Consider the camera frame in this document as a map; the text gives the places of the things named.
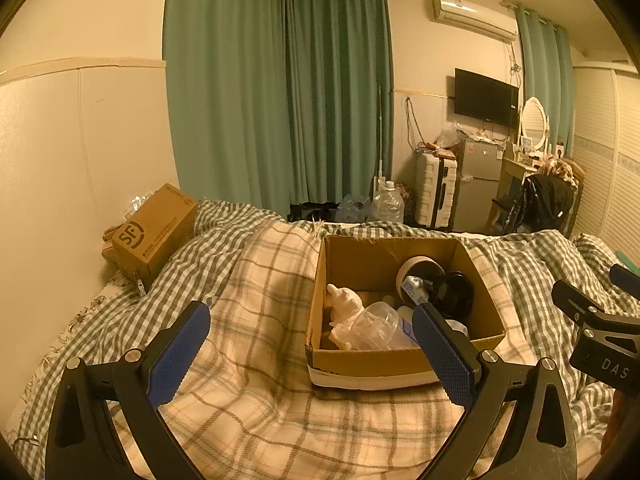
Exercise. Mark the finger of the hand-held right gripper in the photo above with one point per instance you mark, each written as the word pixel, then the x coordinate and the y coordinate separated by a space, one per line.
pixel 577 302
pixel 625 276

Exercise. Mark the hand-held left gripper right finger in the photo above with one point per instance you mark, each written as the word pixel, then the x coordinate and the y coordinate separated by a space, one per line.
pixel 445 360

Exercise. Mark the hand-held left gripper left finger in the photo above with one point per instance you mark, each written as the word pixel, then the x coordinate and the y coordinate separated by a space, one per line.
pixel 175 360

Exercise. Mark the blue label bottle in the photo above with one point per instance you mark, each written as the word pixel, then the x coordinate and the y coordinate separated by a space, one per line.
pixel 407 329

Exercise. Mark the black round container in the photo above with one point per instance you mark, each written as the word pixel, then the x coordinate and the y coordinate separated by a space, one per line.
pixel 452 292

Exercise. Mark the clear plastic cup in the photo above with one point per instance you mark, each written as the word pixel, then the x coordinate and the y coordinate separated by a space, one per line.
pixel 377 325

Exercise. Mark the beige tape roll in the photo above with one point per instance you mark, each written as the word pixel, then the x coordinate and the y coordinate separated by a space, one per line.
pixel 415 267

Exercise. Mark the white figurine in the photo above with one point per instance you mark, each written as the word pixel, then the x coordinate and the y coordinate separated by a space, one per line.
pixel 345 315

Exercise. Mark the teal flat object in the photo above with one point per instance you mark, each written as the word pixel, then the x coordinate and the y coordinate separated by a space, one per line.
pixel 631 258

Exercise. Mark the green checkered duvet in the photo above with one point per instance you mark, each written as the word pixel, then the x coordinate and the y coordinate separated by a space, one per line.
pixel 545 260

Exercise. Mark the beige plaid blanket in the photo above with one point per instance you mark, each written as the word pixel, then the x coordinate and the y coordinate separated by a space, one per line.
pixel 250 340

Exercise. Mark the black jacket on chair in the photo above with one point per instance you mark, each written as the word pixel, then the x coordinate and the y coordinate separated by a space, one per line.
pixel 545 200

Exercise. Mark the white slatted wardrobe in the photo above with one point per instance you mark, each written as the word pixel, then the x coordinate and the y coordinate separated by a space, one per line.
pixel 605 160

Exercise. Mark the brown cardboard piece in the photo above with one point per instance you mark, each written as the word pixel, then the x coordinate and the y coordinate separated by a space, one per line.
pixel 112 247

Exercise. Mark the closed printed cardboard box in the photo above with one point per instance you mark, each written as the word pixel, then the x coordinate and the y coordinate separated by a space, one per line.
pixel 150 232

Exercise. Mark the beige dressing table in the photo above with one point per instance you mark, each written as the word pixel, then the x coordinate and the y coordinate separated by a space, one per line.
pixel 515 170

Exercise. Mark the grey small fridge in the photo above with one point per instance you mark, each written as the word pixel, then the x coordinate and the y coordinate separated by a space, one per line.
pixel 477 180

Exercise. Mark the clear plastic wrap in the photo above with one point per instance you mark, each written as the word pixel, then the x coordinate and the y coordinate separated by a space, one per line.
pixel 140 201

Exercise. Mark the clear water jug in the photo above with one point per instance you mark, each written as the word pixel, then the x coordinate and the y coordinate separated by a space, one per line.
pixel 389 202

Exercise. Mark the white suitcase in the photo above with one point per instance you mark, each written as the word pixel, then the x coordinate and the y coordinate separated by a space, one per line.
pixel 435 190

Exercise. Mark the crushed plastic bottles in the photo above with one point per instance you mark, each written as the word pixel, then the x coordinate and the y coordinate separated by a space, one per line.
pixel 352 209

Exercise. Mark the white oval mirror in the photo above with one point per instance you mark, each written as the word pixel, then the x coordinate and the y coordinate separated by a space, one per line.
pixel 534 120

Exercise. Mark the black bag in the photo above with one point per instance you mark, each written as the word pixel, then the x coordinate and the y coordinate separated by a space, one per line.
pixel 312 210

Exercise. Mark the clutter on fridge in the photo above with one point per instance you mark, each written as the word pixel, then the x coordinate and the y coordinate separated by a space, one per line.
pixel 450 140

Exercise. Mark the narrow green curtain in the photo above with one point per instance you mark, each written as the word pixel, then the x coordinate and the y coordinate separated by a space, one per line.
pixel 547 75

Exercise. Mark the white pole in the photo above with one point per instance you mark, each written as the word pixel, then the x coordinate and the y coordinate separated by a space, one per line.
pixel 380 135

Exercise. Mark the wide green curtain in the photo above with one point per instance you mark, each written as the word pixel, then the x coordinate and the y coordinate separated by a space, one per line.
pixel 225 80

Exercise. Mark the white air conditioner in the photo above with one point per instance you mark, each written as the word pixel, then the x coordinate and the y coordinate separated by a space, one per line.
pixel 472 15

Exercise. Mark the black wall television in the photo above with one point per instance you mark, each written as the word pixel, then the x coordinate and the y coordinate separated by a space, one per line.
pixel 485 95

